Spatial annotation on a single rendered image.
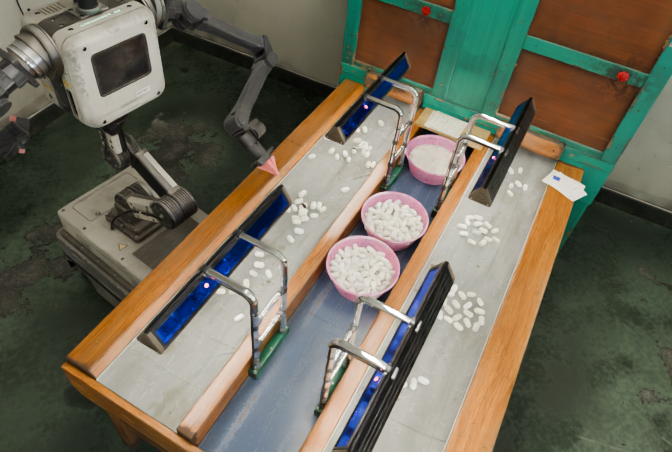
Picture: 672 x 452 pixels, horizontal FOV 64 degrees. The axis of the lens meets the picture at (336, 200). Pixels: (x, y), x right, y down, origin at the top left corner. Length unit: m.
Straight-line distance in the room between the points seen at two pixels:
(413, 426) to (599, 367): 1.47
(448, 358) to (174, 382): 0.86
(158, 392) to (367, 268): 0.81
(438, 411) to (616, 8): 1.56
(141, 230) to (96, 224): 0.22
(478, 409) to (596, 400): 1.20
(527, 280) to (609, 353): 1.06
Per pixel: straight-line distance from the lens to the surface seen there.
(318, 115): 2.56
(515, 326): 1.98
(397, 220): 2.18
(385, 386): 1.36
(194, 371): 1.78
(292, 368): 1.84
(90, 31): 1.83
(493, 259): 2.16
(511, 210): 2.36
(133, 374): 1.81
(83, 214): 2.62
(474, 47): 2.51
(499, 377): 1.86
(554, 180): 2.55
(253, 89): 2.20
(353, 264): 2.01
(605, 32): 2.38
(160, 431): 1.73
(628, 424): 2.94
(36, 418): 2.69
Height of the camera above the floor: 2.33
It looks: 46 degrees down
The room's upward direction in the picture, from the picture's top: 7 degrees clockwise
